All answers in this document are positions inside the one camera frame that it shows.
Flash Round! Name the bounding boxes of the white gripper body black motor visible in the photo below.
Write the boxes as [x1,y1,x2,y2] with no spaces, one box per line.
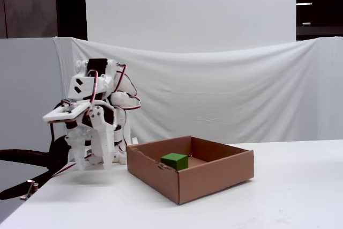
[79,99,118,134]

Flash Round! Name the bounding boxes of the white moving gripper finger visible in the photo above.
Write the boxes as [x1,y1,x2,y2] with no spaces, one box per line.
[89,105,116,171]

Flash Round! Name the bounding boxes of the white fixed gripper finger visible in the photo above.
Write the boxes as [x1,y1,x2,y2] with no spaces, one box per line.
[64,128,93,172]

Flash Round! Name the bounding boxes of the green cube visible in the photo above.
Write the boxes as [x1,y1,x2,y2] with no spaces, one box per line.
[160,152,189,172]

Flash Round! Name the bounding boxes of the brown cardboard box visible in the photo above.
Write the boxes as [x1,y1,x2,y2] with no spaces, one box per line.
[126,135,255,206]

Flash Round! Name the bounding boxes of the black clamp bar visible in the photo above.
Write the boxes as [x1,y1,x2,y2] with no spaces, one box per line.
[0,171,53,201]

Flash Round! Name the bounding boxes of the grey partition panel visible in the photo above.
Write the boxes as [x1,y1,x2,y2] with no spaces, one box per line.
[0,37,69,151]

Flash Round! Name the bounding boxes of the white draped cloth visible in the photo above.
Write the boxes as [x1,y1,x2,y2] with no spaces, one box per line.
[53,36,343,146]

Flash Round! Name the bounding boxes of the white backdrop screen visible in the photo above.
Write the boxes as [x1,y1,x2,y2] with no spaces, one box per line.
[84,0,297,54]

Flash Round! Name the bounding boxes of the dark brown door panel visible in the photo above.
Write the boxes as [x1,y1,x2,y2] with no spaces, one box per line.
[0,0,58,39]

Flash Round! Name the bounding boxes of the red white base wires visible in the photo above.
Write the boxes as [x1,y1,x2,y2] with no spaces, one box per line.
[50,154,94,179]

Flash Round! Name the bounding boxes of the black camera cable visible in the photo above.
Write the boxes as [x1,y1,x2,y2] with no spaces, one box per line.
[48,121,56,155]

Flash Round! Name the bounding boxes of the red black servo cable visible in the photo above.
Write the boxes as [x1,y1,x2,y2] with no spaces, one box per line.
[114,63,142,111]
[89,69,99,107]

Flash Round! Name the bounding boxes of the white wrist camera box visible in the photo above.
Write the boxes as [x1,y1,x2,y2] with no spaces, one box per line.
[42,100,92,131]

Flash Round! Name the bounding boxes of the small metal bracket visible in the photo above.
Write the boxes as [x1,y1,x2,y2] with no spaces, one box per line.
[19,180,39,201]

